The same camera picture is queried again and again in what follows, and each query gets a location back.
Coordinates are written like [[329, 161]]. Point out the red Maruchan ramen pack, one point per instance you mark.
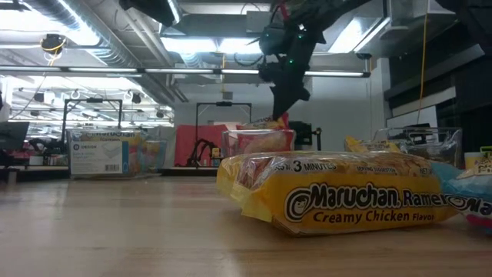
[[265, 124], [265, 142]]

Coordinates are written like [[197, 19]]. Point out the yellow Maruchan ramen pack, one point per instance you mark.
[[346, 200], [365, 146]]

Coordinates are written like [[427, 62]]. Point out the clear plastic bin white label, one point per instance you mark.
[[161, 173]]

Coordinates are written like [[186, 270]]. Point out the blue Maruchan ramen pack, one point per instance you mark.
[[115, 134], [473, 204]]

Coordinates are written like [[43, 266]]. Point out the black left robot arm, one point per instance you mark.
[[150, 9]]

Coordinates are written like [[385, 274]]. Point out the background black robot arm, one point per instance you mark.
[[200, 148]]

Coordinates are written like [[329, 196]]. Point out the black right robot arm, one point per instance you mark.
[[326, 11]]

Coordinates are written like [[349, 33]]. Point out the red fabric panel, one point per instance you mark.
[[184, 142]]

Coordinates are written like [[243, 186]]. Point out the long overhead light bar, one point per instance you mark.
[[115, 70]]

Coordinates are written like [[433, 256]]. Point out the green plastic object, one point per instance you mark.
[[487, 150]]

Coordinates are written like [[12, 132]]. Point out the white barcode label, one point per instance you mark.
[[96, 157]]

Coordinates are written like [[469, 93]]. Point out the dark computer monitor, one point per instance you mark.
[[13, 134]]

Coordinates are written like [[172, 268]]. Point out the black clamp mount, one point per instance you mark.
[[303, 132]]

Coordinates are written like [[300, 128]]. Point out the dome security camera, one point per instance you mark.
[[363, 55]]

